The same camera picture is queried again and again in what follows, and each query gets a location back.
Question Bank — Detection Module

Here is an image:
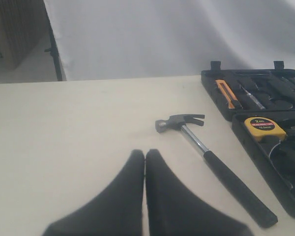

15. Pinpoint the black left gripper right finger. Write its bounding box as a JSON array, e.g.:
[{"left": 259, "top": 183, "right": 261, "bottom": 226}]
[{"left": 146, "top": 149, "right": 253, "bottom": 236}]

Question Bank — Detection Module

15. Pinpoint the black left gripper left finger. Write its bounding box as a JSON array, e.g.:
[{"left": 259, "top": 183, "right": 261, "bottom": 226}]
[{"left": 44, "top": 149, "right": 145, "bottom": 236}]

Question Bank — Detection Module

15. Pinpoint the claw hammer black grip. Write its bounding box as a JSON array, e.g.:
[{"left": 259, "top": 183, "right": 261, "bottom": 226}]
[{"left": 155, "top": 114, "right": 278, "bottom": 229}]

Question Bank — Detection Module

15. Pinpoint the black plastic tool case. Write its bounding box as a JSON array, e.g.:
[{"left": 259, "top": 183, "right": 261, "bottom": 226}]
[{"left": 201, "top": 61, "right": 295, "bottom": 218}]

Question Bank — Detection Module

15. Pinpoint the yellow tape measure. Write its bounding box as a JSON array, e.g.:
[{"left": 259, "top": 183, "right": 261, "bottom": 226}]
[{"left": 244, "top": 117, "right": 287, "bottom": 142}]

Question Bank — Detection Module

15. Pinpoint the orange utility knife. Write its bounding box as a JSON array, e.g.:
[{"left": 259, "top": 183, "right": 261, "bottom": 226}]
[{"left": 215, "top": 80, "right": 242, "bottom": 109}]

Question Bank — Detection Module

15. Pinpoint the clear tester screwdriver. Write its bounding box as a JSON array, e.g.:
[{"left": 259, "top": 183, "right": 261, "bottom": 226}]
[{"left": 240, "top": 84, "right": 265, "bottom": 110}]

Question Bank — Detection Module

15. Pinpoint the white backdrop cloth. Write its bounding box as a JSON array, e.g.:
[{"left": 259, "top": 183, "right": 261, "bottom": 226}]
[{"left": 45, "top": 0, "right": 295, "bottom": 81}]

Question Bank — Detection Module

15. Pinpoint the black backdrop stand pole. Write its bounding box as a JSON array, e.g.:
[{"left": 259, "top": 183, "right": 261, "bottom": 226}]
[{"left": 44, "top": 21, "right": 63, "bottom": 82}]

